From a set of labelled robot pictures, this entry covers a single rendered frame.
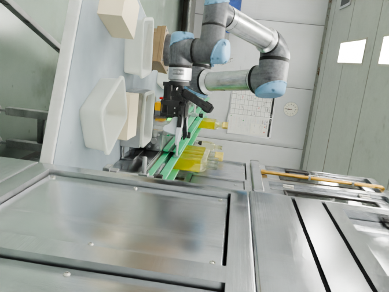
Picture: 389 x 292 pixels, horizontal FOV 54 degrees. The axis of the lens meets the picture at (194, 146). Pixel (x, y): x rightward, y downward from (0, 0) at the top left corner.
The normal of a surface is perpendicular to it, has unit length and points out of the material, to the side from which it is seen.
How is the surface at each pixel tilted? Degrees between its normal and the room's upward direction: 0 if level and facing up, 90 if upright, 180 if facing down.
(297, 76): 90
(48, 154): 90
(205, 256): 90
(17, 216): 90
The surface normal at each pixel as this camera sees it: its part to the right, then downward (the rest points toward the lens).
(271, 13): -0.11, 0.22
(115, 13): -0.07, -0.16
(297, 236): 0.10, -0.97
